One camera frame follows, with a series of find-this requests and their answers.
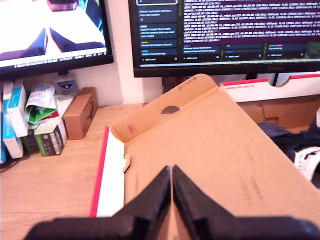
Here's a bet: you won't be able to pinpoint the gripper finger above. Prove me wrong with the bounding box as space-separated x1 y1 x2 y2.
112 165 172 226
172 164 241 226

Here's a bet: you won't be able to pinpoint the red cardboard shoebox with lid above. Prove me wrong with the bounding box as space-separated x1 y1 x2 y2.
89 72 320 240

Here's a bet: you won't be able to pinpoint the blue suede shoe white stripes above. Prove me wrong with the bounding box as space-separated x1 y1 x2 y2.
257 121 320 188
307 107 320 137

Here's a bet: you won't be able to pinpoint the brown cardboard parcel box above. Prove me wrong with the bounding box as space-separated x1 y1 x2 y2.
62 87 98 141

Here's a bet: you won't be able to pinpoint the green black carton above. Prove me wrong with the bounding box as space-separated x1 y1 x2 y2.
22 117 69 158

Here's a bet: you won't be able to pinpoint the green red packet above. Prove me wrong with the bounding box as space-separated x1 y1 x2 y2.
27 107 61 126

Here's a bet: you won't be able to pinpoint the white pouch with blue label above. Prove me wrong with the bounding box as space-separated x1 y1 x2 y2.
52 71 76 97

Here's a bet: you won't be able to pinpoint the crumpled printed leaflet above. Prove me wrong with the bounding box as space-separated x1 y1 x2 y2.
24 83 58 117

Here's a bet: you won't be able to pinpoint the tall white blue carton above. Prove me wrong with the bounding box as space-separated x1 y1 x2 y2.
6 82 29 138

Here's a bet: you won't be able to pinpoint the wide black computer monitor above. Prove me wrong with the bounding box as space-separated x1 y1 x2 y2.
128 0 320 81

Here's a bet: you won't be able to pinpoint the small black computer monitor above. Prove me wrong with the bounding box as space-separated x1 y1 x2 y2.
0 0 115 76

